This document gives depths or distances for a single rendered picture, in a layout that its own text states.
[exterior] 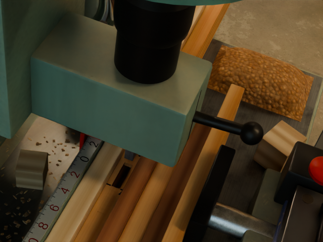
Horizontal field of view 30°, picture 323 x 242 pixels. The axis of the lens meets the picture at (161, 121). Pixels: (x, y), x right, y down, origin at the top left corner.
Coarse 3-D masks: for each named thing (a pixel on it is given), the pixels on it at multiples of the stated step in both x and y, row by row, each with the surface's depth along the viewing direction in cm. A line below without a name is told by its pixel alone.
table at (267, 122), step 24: (216, 48) 78; (216, 96) 72; (312, 96) 75; (240, 120) 70; (264, 120) 71; (288, 120) 71; (312, 120) 72; (240, 144) 68; (240, 168) 65; (264, 168) 66; (240, 192) 63; (216, 240) 59
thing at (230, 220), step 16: (224, 160) 53; (208, 176) 52; (224, 176) 52; (208, 192) 51; (208, 208) 50; (224, 208) 54; (192, 224) 49; (208, 224) 54; (224, 224) 54; (240, 224) 53; (256, 224) 53; (272, 224) 54; (192, 240) 51
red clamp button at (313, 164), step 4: (312, 160) 51; (316, 160) 51; (320, 160) 51; (312, 164) 51; (316, 164) 51; (320, 164) 51; (312, 168) 51; (316, 168) 50; (320, 168) 50; (312, 172) 50; (316, 172) 50; (320, 172) 50; (312, 176) 50; (316, 176) 50; (320, 176) 50; (316, 180) 50; (320, 180) 50; (320, 184) 50
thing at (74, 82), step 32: (64, 32) 51; (96, 32) 51; (32, 64) 49; (64, 64) 48; (96, 64) 49; (192, 64) 50; (32, 96) 51; (64, 96) 50; (96, 96) 48; (128, 96) 47; (160, 96) 47; (192, 96) 48; (96, 128) 51; (128, 128) 50; (160, 128) 48; (192, 128) 54; (160, 160) 51
